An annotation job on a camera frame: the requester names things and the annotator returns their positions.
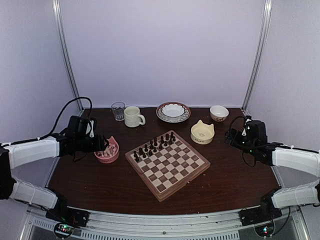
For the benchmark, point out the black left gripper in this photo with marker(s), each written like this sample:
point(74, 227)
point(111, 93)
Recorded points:
point(99, 144)

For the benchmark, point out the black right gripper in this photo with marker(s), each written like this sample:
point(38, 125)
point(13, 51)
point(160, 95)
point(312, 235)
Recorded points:
point(233, 131)

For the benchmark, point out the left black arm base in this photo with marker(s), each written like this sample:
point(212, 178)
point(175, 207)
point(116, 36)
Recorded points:
point(73, 217)

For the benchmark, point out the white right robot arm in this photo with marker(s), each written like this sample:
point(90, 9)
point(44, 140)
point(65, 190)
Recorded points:
point(304, 162)

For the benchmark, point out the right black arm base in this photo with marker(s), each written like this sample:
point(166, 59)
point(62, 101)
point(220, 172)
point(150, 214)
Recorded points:
point(257, 215)

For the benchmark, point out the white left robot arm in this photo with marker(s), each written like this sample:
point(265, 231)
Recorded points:
point(16, 154)

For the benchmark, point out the wooden chess board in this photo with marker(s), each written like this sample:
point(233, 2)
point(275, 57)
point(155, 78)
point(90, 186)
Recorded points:
point(172, 165)

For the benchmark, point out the pink cat-ear bowl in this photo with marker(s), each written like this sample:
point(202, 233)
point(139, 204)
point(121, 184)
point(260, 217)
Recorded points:
point(110, 154)

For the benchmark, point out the cream ribbed mug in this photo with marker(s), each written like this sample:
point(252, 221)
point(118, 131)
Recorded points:
point(133, 117)

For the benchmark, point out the clear drinking glass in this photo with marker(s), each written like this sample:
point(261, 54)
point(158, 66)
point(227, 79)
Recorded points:
point(118, 110)

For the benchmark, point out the white floral small bowl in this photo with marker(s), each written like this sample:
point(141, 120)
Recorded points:
point(218, 113)

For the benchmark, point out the yellow cat-ear bowl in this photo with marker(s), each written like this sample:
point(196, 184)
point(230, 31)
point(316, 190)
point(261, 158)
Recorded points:
point(202, 133)

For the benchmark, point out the patterned brown rim plate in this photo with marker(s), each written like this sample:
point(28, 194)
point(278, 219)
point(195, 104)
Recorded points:
point(167, 119)

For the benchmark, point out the white scalloped bowl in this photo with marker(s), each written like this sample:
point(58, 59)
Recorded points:
point(173, 110)

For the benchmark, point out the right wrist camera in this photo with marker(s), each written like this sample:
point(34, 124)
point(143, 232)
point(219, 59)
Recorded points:
point(244, 133)

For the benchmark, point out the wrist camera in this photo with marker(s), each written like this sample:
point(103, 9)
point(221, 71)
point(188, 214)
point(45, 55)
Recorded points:
point(91, 128)
point(244, 133)

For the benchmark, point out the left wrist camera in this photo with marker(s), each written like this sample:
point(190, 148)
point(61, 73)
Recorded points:
point(91, 128)

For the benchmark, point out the right aluminium frame post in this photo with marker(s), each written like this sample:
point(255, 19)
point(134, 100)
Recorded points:
point(263, 35)

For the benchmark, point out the aluminium frame post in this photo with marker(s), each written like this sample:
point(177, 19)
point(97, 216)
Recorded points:
point(63, 43)
point(263, 35)

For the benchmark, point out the front aluminium rail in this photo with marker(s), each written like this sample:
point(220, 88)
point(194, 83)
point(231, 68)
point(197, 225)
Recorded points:
point(222, 225)

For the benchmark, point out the left aluminium frame post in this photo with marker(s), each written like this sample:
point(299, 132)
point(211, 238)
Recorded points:
point(63, 43)

